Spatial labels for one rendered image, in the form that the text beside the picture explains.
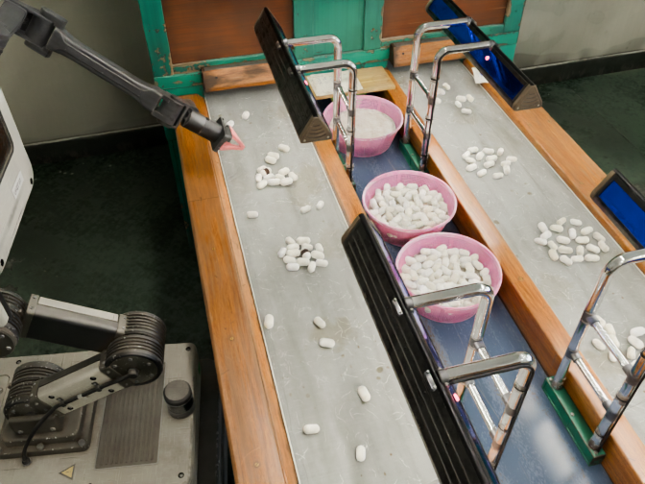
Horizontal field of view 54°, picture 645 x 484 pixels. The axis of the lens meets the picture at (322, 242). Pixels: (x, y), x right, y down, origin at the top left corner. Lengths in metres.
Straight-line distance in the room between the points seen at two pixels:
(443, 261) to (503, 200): 0.32
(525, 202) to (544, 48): 2.13
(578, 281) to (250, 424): 0.90
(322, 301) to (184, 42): 1.07
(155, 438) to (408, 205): 0.92
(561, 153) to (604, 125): 1.71
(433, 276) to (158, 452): 0.81
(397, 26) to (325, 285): 1.13
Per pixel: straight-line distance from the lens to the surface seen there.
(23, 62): 3.23
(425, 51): 2.42
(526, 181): 2.00
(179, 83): 2.30
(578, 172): 2.05
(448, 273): 1.66
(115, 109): 3.33
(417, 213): 1.81
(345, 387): 1.42
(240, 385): 1.40
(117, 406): 1.78
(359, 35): 2.36
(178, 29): 2.23
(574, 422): 1.50
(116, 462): 1.70
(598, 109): 3.93
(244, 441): 1.33
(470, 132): 2.17
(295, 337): 1.50
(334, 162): 1.94
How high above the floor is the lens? 1.93
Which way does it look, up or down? 44 degrees down
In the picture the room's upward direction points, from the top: straight up
